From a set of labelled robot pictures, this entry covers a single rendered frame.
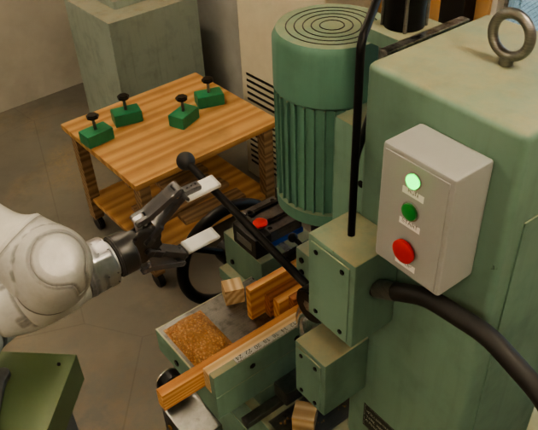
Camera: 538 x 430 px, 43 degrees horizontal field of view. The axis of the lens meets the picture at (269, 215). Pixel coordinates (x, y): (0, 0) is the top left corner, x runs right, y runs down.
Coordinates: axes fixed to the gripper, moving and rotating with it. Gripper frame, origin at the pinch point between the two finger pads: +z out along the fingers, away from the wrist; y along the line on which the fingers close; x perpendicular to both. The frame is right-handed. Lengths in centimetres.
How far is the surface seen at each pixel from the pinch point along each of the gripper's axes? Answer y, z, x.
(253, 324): -19.1, -0.1, -14.6
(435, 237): 37, -3, -46
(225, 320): -19.8, -3.7, -10.3
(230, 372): -12.7, -11.9, -23.4
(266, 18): -50, 104, 114
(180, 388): -14.6, -19.9, -20.2
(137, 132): -80, 43, 113
